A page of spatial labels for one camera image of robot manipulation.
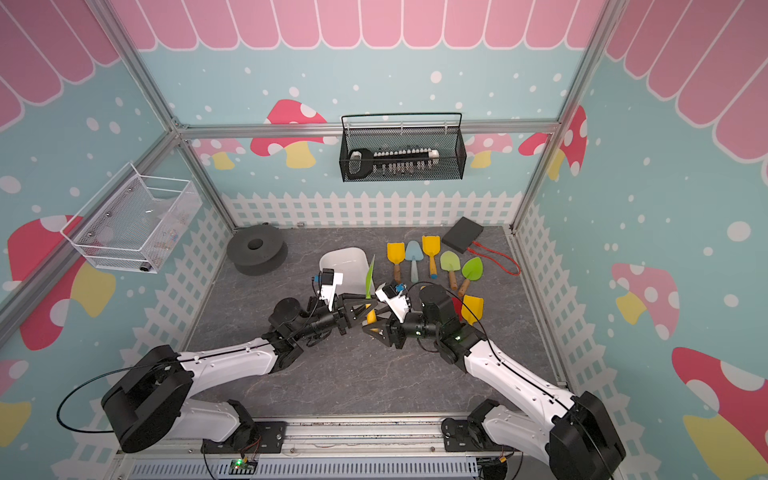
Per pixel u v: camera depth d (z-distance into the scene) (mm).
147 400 427
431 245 1135
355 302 671
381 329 649
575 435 395
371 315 702
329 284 658
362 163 895
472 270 1066
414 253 1126
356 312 711
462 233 1193
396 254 1135
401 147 934
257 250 1058
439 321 590
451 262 1095
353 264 1058
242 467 729
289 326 610
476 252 1128
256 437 726
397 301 643
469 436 669
